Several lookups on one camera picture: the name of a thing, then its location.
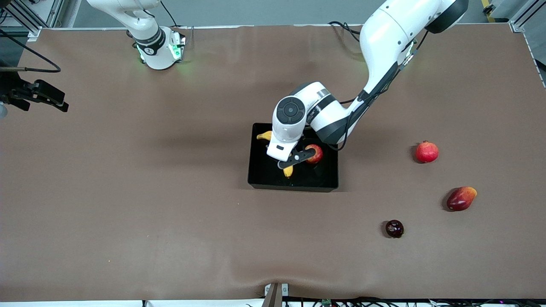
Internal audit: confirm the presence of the yellow banana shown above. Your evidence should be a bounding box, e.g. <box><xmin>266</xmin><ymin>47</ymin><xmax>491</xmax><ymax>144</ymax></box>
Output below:
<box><xmin>256</xmin><ymin>130</ymin><xmax>295</xmax><ymax>179</ymax></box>

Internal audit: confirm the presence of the red yellow apple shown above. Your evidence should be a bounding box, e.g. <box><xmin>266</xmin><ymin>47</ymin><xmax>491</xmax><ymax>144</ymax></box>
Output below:
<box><xmin>305</xmin><ymin>144</ymin><xmax>324</xmax><ymax>165</ymax></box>

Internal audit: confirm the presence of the black plastic box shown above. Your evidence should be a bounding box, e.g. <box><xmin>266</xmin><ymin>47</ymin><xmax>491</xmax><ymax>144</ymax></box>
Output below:
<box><xmin>247</xmin><ymin>123</ymin><xmax>339</xmax><ymax>192</ymax></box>

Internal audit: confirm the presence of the brown table cover sheet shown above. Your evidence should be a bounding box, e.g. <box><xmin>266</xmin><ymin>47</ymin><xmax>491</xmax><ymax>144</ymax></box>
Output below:
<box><xmin>0</xmin><ymin>23</ymin><xmax>546</xmax><ymax>301</ymax></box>

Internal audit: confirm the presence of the dark purple round fruit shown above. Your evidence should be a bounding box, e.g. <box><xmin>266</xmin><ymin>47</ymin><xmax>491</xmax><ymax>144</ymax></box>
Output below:
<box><xmin>385</xmin><ymin>220</ymin><xmax>404</xmax><ymax>238</ymax></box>

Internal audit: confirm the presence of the red pomegranate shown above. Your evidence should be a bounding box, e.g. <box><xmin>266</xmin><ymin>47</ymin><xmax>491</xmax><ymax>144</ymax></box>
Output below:
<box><xmin>415</xmin><ymin>140</ymin><xmax>439</xmax><ymax>164</ymax></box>

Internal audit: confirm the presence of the red yellow mango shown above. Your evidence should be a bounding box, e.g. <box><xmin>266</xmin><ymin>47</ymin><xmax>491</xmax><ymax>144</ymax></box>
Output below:
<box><xmin>446</xmin><ymin>186</ymin><xmax>478</xmax><ymax>212</ymax></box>

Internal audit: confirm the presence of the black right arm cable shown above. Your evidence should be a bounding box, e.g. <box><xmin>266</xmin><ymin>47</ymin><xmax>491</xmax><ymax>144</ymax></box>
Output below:
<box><xmin>0</xmin><ymin>29</ymin><xmax>61</xmax><ymax>72</ymax></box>

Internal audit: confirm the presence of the aluminium frame with black bars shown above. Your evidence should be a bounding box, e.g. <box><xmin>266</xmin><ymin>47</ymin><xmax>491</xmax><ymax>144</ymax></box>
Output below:
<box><xmin>0</xmin><ymin>0</ymin><xmax>64</xmax><ymax>41</ymax></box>

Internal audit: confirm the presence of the black left base cable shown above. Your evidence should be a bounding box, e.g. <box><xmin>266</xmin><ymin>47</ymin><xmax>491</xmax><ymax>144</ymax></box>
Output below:
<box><xmin>328</xmin><ymin>20</ymin><xmax>363</xmax><ymax>43</ymax></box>

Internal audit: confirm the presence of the black base cable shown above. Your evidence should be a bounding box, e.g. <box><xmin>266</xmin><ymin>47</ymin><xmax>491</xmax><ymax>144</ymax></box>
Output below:
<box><xmin>328</xmin><ymin>20</ymin><xmax>363</xmax><ymax>43</ymax></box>
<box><xmin>160</xmin><ymin>0</ymin><xmax>188</xmax><ymax>41</ymax></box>

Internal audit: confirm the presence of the black right base cable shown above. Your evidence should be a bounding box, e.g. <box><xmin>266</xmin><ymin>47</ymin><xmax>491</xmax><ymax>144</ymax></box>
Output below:
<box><xmin>160</xmin><ymin>0</ymin><xmax>188</xmax><ymax>41</ymax></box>

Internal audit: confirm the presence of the metal bracket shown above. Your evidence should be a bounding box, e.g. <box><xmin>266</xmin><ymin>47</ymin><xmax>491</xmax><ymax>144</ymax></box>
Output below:
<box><xmin>264</xmin><ymin>283</ymin><xmax>289</xmax><ymax>307</ymax></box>

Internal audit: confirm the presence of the yellow black striped post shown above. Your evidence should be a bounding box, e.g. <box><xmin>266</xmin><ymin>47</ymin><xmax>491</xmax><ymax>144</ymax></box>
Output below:
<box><xmin>481</xmin><ymin>0</ymin><xmax>496</xmax><ymax>23</ymax></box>

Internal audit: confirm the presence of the aluminium frame profile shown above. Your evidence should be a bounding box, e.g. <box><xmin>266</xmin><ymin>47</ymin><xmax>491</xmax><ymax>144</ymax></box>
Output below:
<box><xmin>486</xmin><ymin>0</ymin><xmax>546</xmax><ymax>34</ymax></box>

